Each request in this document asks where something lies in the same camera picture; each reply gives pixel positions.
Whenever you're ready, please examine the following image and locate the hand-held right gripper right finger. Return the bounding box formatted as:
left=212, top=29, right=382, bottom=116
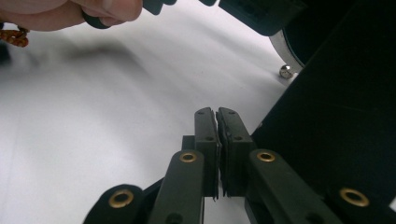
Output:
left=216, top=106, right=258, bottom=198

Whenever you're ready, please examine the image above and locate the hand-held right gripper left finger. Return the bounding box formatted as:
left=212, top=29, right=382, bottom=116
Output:
left=181, top=106, right=222, bottom=200

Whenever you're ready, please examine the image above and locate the black cloth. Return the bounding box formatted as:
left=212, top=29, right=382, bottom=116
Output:
left=214, top=0, right=396, bottom=224

